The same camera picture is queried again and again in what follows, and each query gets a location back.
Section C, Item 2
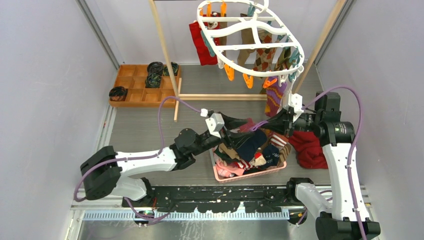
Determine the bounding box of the brown striped sock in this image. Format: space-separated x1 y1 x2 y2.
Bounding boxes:
278 144 292 165

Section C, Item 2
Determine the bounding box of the orange wooden compartment tray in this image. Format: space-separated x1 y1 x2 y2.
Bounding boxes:
109 64 175 108

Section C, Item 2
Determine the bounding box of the red hanging sock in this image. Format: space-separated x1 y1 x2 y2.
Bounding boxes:
188 20 218 66

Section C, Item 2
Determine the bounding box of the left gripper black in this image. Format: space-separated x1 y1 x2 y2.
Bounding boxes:
191 113 254 157

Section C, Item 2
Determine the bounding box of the green striped hanging sock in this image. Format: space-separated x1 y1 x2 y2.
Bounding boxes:
273 47 292 71

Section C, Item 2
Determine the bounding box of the red cloth on table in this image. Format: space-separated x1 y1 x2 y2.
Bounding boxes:
288 131 328 169

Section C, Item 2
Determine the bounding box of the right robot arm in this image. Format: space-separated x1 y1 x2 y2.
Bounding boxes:
263 92 381 240

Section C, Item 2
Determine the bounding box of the pink plastic basket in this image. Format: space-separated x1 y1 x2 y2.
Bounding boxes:
210 139 287 183

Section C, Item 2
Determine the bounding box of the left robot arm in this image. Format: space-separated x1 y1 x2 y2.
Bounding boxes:
74 112 254 207

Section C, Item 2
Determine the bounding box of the maroon purple orange striped sock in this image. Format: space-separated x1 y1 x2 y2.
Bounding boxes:
262 76 287 118

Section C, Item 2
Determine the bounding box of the maroon orange heel sock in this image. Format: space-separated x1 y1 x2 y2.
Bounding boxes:
238 118 268 133

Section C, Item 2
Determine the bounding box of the white plastic clip hanger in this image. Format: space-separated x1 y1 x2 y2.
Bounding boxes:
196 0 305 89

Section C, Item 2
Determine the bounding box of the argyle hanging sock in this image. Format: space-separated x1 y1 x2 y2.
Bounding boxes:
253 30 275 72

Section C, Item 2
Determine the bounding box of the rolled dark green sock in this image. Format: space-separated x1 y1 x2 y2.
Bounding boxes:
162 62 180 77

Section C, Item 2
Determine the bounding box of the rolled dark sock centre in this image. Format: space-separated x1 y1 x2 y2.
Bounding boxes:
145 73 162 89

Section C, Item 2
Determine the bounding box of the rolled dark sock left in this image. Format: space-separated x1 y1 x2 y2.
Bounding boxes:
108 86 128 102

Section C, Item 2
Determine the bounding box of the wooden clothes rack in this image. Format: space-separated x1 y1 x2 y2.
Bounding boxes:
148 0 354 101

